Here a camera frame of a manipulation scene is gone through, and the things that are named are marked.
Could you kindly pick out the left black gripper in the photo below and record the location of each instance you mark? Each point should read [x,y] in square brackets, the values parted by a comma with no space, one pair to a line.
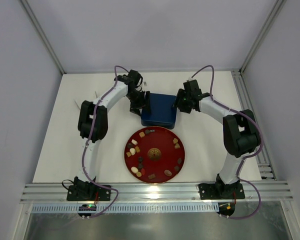
[140,102]

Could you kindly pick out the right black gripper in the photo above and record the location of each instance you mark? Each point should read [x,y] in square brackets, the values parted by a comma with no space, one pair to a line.
[181,102]

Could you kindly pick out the blue tin lid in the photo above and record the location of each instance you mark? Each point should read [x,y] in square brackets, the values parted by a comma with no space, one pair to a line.
[161,108]

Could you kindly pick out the silver metal tongs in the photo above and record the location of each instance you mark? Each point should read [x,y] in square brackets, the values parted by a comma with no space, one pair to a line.
[86,96]

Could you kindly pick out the blue chocolate tin box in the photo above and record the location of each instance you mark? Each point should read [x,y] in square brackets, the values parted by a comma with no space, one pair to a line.
[157,123]

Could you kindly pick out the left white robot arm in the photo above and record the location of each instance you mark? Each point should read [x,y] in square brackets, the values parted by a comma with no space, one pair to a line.
[93,127]

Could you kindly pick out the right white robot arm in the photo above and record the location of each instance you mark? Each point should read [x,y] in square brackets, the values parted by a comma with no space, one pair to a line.
[241,137]

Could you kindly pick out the brown oval chocolate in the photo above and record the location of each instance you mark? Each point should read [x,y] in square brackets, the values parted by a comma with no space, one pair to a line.
[167,173]

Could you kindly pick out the red round plate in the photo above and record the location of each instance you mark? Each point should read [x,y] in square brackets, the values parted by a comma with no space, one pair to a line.
[150,151]

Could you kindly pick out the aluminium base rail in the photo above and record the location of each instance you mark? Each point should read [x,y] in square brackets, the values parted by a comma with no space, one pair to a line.
[142,192]

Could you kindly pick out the slotted cable duct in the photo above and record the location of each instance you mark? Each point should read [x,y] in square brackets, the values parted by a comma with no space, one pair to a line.
[116,208]

